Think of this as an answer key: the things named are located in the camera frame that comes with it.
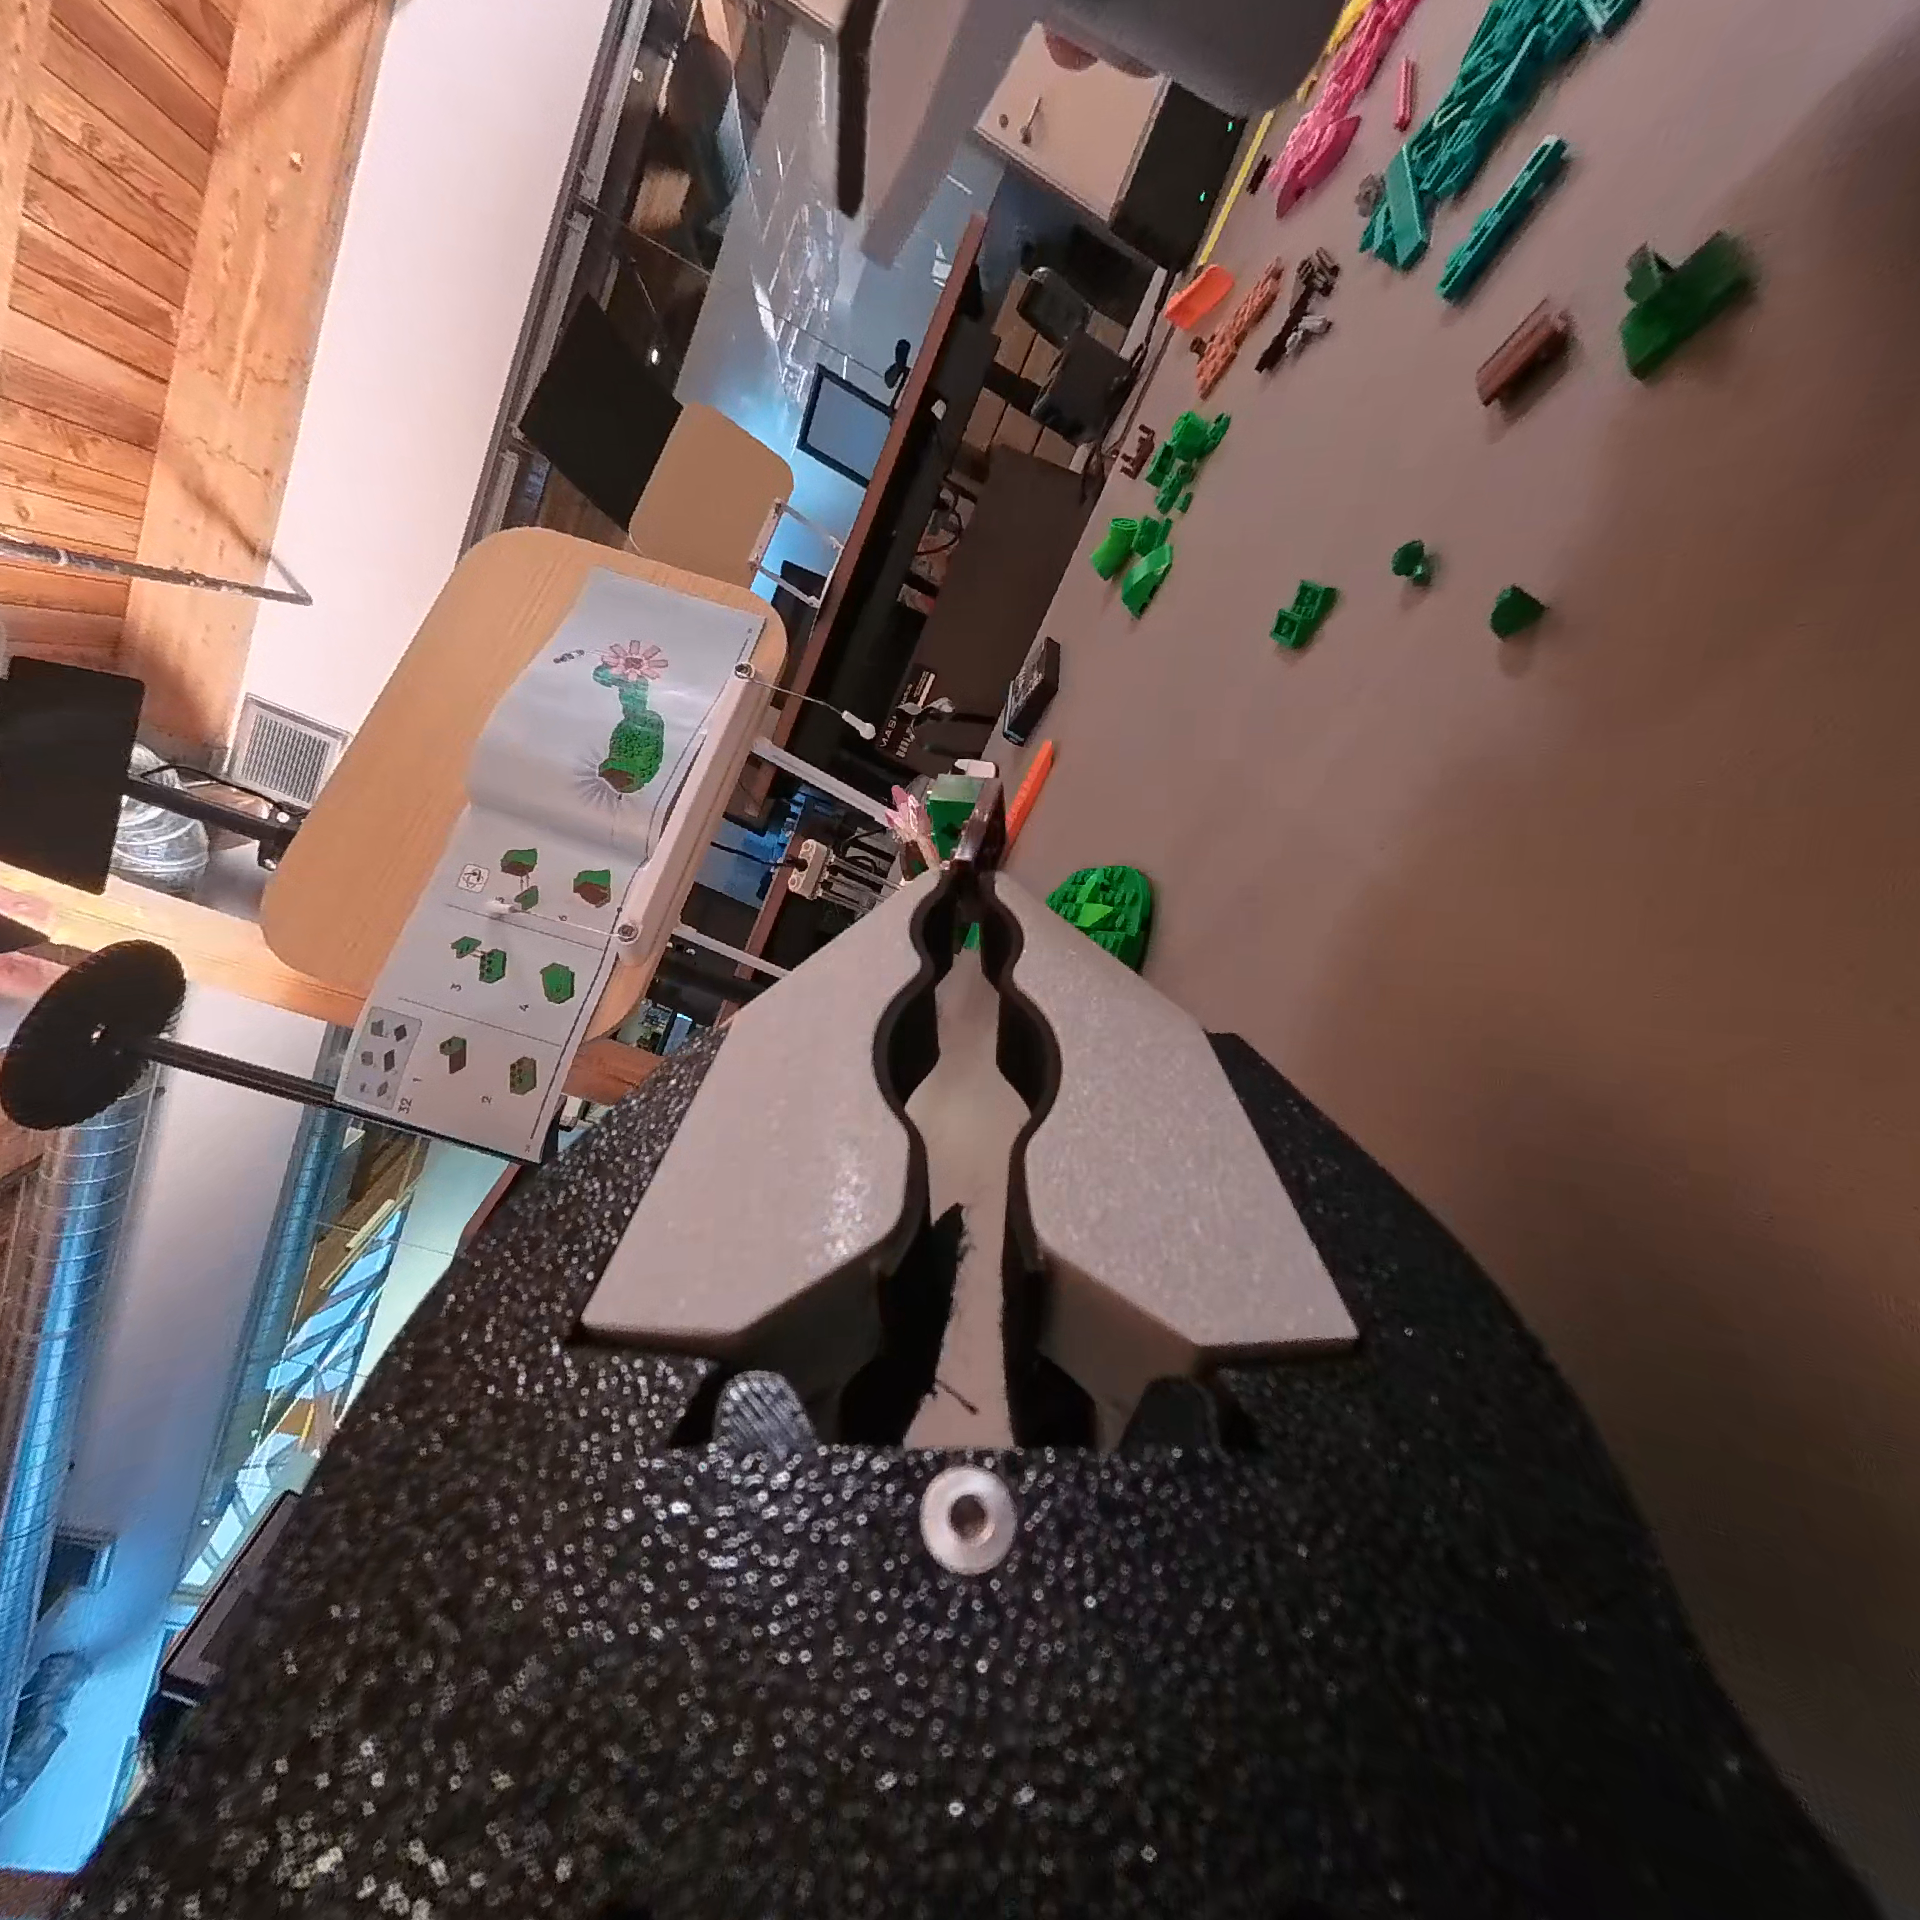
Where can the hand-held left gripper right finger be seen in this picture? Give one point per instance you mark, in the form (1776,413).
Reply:
(1172,1200)

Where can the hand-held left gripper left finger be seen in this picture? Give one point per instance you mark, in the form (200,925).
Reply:
(764,1170)

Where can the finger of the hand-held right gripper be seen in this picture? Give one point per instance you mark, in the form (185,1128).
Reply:
(1185,43)
(944,106)

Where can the round green lego plate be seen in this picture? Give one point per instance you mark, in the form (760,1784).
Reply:
(1103,913)

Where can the pile of pink lego pieces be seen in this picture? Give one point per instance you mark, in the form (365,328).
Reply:
(1343,106)

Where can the orange lego piece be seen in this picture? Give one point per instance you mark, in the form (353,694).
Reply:
(1198,295)

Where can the dark brown lego pieces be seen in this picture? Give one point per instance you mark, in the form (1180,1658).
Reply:
(1299,306)

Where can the pile of teal lego pieces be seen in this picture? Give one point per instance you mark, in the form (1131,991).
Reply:
(1484,106)

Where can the long teal lego plate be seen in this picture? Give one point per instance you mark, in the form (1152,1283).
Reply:
(1502,219)

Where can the lego instruction booklet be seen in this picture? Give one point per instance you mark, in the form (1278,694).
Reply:
(571,840)

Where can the pink flower lego build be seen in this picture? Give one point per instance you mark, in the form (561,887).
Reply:
(926,818)

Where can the orange lego separator tool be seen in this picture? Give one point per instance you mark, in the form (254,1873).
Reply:
(1031,787)

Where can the reddish brown lego brick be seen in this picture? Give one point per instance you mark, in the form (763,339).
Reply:
(1524,355)

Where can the pile of green lego pieces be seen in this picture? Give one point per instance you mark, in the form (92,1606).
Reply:
(1156,523)

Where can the small green lego brick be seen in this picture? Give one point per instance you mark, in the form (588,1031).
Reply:
(1412,562)
(1517,614)
(1303,614)

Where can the large green lego brick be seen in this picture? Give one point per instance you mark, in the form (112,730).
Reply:
(1687,306)

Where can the black computer case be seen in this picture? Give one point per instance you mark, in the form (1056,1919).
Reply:
(1185,173)

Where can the white cabinet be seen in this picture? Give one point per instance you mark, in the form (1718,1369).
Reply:
(1073,113)

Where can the pile of tan brown pieces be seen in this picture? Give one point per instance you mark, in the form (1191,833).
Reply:
(1241,319)

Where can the framed black screen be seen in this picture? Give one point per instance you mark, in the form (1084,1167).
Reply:
(845,425)

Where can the dark office desk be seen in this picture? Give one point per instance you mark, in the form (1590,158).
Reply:
(901,494)

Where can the light wooden chair back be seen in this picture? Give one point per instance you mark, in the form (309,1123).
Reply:
(709,488)

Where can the black panel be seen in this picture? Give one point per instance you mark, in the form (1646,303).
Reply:
(599,413)

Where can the wooden booklet stand board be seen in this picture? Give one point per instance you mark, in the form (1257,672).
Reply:
(405,810)

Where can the small black box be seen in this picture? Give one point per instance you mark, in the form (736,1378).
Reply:
(1033,686)

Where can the black disc on rod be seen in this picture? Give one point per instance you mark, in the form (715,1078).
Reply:
(91,1037)

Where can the black monitor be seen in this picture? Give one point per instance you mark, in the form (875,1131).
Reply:
(61,773)

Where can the white wall vent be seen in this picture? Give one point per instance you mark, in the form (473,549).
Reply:
(292,749)

